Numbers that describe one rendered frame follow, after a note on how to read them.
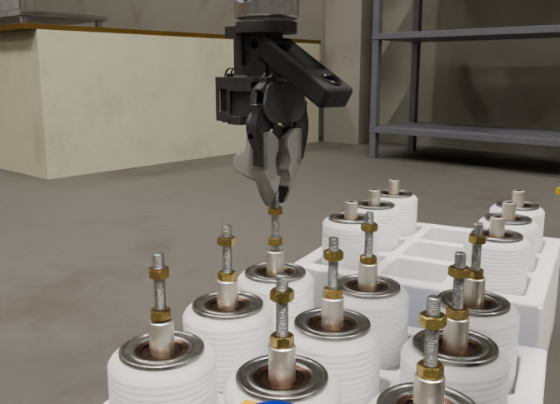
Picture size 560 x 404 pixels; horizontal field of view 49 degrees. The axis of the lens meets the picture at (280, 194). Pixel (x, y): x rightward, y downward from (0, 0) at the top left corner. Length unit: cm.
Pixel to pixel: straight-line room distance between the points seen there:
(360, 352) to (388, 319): 11
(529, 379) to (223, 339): 32
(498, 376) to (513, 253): 40
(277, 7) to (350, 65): 357
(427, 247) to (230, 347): 64
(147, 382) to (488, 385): 28
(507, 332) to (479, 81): 346
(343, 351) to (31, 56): 264
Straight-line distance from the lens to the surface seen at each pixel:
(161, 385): 54
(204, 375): 55
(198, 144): 356
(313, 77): 66
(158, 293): 55
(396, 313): 70
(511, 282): 96
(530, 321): 94
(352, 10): 427
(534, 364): 75
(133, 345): 58
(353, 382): 60
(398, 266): 109
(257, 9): 70
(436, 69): 420
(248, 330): 63
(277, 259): 75
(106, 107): 318
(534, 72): 395
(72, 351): 120
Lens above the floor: 50
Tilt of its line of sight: 11 degrees down
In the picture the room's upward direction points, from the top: straight up
